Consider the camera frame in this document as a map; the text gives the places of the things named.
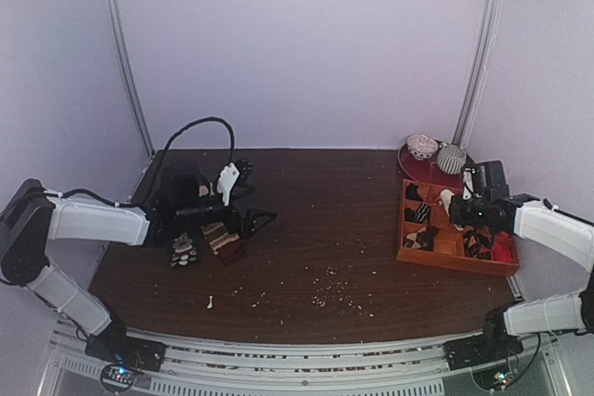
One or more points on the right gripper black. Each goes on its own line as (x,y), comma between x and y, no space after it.
(456,210)

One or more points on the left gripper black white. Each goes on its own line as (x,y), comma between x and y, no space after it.
(247,229)

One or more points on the cream white sock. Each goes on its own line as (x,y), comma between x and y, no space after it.
(446,196)

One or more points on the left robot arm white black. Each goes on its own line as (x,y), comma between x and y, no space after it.
(186,209)

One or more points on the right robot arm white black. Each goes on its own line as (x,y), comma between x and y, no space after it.
(536,220)

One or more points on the black red patterned sock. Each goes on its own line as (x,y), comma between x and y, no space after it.
(477,246)

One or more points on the beige brown striped sock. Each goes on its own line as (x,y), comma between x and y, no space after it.
(219,224)

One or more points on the plain red sock in box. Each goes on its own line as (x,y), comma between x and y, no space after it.
(502,250)

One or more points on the striped black white sock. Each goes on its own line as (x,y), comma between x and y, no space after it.
(418,216)

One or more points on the orange wooden compartment box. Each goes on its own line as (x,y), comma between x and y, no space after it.
(448,249)

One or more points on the argyle brown sock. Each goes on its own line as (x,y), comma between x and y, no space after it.
(423,239)

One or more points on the grey striped cup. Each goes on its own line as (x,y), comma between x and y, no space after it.
(451,159)

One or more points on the red round tray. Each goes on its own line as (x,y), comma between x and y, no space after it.
(425,171)

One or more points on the black sock in box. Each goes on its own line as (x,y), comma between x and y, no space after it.
(412,193)

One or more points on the dark teal monkey sock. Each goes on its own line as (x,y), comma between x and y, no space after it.
(184,249)

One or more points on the white patterned bowl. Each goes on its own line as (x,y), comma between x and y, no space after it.
(421,146)

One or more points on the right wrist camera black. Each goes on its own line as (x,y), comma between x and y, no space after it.
(485,180)

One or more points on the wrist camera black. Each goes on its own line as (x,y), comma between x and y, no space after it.
(182,185)
(485,180)

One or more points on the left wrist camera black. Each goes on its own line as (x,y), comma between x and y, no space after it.
(182,185)

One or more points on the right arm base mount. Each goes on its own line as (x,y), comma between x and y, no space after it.
(493,344)

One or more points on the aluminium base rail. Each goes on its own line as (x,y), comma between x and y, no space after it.
(406,367)

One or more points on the right aluminium frame post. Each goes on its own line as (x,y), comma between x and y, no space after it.
(474,89)

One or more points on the aluminium frame post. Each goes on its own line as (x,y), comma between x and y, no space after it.
(474,89)
(129,82)

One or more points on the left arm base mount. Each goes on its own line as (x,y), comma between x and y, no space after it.
(118,348)

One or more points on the left aluminium frame post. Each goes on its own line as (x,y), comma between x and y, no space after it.
(129,82)

